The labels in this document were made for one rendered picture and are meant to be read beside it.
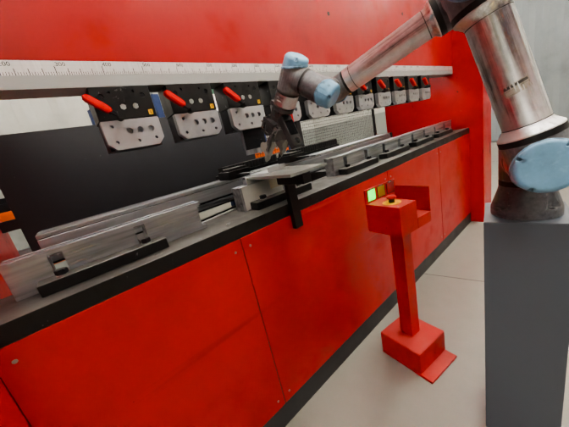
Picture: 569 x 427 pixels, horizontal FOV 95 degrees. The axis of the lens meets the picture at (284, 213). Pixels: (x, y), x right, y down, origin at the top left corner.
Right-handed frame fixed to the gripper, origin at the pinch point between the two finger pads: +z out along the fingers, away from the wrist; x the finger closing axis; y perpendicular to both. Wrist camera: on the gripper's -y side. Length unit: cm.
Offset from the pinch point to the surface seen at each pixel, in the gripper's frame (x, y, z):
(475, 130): -214, -21, 10
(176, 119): 30.5, 16.2, -11.0
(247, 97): 1.8, 19.7, -14.7
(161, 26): 26, 33, -31
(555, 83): -772, -7, -5
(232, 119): 10.7, 15.1, -9.4
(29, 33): 58, 31, -28
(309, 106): -30.1, 15.6, -10.2
